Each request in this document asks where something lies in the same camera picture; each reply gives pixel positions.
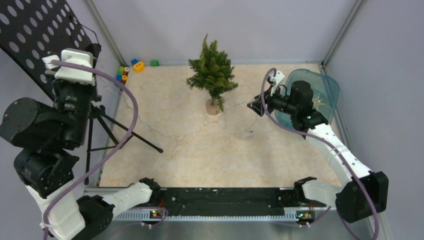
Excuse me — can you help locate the yellow toy block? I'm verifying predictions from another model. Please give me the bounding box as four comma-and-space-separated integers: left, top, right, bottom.
132, 61, 145, 73

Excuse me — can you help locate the black perforated music stand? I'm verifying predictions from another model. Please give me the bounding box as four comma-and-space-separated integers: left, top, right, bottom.
0, 0, 164, 186

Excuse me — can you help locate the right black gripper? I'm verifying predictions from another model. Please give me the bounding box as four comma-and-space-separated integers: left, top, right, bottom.
247, 84, 298, 117

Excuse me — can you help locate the small green christmas tree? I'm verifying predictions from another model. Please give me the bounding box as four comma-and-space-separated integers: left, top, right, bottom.
185, 34, 239, 116

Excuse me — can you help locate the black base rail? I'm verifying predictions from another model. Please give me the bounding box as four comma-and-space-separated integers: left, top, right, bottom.
140, 187, 325, 219

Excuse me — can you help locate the stacked colourful brick toy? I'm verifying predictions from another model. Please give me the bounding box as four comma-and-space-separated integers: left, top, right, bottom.
116, 66, 130, 85

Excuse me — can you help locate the green toy block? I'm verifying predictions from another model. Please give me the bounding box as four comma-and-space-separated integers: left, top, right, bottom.
150, 59, 160, 67

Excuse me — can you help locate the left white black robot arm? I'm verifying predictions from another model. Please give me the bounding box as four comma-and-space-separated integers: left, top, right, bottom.
0, 79, 161, 240

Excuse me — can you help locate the silver star ornament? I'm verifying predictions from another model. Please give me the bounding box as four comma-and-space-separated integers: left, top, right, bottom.
312, 95, 326, 111

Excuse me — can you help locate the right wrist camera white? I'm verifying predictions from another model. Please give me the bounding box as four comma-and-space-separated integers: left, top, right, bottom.
268, 70, 285, 96

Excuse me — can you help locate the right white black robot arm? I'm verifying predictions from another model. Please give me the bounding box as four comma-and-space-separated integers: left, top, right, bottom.
247, 80, 389, 223

